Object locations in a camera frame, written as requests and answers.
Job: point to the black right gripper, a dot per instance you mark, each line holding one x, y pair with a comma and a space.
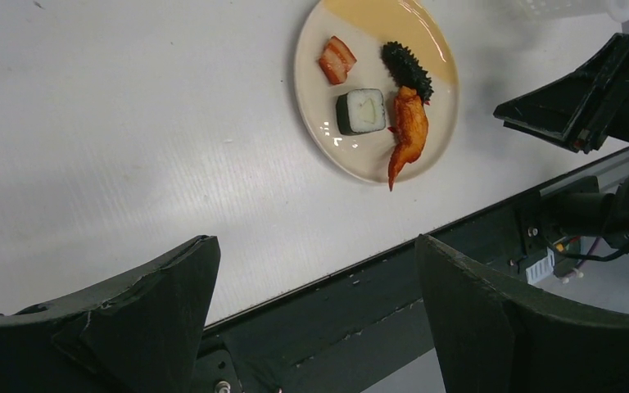
581, 110

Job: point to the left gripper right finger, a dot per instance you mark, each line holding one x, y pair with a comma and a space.
495, 333

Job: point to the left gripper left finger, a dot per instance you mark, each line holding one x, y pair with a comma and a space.
139, 331

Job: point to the white plastic basket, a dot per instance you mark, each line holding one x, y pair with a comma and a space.
617, 10

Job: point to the fried chicken wing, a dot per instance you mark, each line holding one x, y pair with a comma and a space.
410, 130

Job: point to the black spiky sea cucumber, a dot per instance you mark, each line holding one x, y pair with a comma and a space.
405, 69

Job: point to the cream floral plate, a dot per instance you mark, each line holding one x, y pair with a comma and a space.
365, 26

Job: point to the sushi roll piece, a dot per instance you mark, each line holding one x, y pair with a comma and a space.
361, 111

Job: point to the small orange food piece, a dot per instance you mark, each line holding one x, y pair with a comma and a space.
336, 61

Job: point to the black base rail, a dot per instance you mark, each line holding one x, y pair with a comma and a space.
350, 330

